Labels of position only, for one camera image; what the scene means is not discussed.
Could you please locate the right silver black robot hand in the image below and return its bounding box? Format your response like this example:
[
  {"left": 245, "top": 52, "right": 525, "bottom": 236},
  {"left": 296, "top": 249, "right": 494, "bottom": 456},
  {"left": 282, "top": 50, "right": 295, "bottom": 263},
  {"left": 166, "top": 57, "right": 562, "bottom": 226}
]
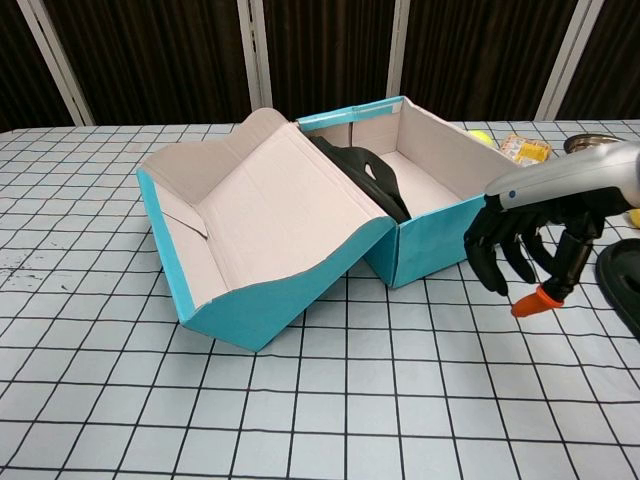
[{"left": 462, "top": 141, "right": 640, "bottom": 320}]

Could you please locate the black slipper with plain strap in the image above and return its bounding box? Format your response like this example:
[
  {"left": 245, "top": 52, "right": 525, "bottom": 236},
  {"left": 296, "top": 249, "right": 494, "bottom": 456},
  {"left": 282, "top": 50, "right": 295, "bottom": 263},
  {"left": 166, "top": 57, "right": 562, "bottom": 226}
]
[{"left": 594, "top": 238, "right": 640, "bottom": 344}]

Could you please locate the black slipper with slotted strap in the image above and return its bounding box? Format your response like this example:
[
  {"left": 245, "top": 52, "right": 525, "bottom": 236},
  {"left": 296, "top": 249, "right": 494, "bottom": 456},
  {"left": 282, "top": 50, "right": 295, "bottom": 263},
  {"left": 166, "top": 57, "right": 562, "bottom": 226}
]
[{"left": 309, "top": 135, "right": 414, "bottom": 224}]

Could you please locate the light blue cardboard shoe box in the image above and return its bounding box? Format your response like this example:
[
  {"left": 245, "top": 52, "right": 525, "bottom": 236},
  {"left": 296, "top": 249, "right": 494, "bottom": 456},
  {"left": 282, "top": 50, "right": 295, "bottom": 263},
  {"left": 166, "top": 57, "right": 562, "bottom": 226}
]
[{"left": 135, "top": 94, "right": 521, "bottom": 355}]

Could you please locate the yellow snack packet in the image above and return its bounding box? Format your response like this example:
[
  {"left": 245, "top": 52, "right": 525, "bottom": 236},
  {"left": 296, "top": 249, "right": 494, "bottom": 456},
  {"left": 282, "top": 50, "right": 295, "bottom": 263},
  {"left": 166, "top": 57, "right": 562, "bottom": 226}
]
[{"left": 499, "top": 132, "right": 552, "bottom": 166}]

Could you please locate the stainless steel bowl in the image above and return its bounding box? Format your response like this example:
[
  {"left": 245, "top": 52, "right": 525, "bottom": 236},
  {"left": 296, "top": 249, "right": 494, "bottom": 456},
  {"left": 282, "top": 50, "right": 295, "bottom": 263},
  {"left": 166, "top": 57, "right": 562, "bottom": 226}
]
[{"left": 563, "top": 133, "right": 626, "bottom": 154}]

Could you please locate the white black checked tablecloth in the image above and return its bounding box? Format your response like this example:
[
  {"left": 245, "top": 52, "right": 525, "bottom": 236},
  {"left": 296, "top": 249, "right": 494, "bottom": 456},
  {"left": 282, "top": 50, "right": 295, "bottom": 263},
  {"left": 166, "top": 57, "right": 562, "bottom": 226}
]
[{"left": 0, "top": 119, "right": 640, "bottom": 480}]

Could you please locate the dark pleated backdrop curtain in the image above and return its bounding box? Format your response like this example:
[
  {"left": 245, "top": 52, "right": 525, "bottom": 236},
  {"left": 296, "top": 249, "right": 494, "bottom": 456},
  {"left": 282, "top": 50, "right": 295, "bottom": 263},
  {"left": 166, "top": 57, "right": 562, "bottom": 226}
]
[{"left": 0, "top": 0, "right": 640, "bottom": 134}]

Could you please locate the white screen frame post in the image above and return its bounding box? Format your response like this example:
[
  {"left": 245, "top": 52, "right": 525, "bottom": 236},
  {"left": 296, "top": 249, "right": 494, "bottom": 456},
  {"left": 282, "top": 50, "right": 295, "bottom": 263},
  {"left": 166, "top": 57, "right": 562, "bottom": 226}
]
[
  {"left": 237, "top": 0, "right": 275, "bottom": 114},
  {"left": 383, "top": 0, "right": 427, "bottom": 101},
  {"left": 533, "top": 0, "right": 607, "bottom": 122},
  {"left": 14, "top": 0, "right": 95, "bottom": 126}
]

